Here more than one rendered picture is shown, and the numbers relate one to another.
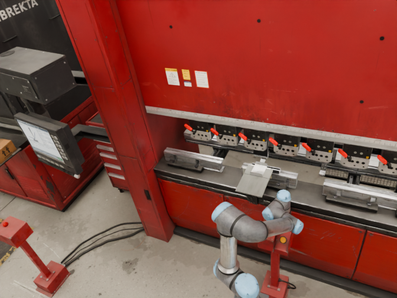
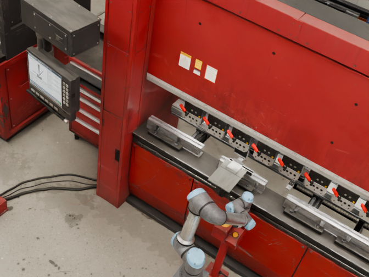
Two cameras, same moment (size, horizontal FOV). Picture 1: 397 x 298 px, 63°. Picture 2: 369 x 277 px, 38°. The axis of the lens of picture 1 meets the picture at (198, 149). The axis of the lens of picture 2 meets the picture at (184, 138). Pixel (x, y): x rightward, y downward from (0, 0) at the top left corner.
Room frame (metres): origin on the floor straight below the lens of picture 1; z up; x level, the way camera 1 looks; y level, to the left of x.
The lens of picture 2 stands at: (-1.02, 0.30, 3.77)
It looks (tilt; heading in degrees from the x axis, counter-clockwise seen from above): 44 degrees down; 354
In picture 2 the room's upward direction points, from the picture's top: 12 degrees clockwise
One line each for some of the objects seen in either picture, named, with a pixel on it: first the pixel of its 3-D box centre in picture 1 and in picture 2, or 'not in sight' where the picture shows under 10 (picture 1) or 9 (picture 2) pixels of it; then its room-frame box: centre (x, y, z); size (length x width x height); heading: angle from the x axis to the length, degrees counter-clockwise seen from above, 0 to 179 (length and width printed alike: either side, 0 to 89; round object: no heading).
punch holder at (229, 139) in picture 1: (228, 131); (218, 123); (1.80, -0.22, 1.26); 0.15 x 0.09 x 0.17; 58
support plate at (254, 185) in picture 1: (254, 180); (227, 175); (1.56, -0.34, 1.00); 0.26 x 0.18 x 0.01; 148
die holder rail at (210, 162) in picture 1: (193, 159); (174, 136); (1.97, 0.05, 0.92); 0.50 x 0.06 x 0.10; 58
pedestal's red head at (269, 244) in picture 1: (275, 233); (230, 227); (1.28, -0.40, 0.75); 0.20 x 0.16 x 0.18; 59
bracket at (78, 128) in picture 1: (88, 139); (78, 84); (2.14, 0.83, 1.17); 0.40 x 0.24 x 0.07; 58
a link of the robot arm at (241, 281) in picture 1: (246, 288); (194, 260); (0.86, -0.12, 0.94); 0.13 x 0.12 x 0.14; 35
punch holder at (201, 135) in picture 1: (201, 127); (195, 111); (1.90, -0.05, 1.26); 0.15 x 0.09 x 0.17; 58
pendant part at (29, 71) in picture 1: (51, 119); (60, 61); (1.92, 0.92, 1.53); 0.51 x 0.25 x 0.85; 51
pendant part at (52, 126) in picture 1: (52, 141); (55, 82); (1.82, 0.94, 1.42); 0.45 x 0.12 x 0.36; 51
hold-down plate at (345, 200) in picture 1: (351, 203); (303, 220); (1.31, -0.90, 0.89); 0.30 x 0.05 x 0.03; 58
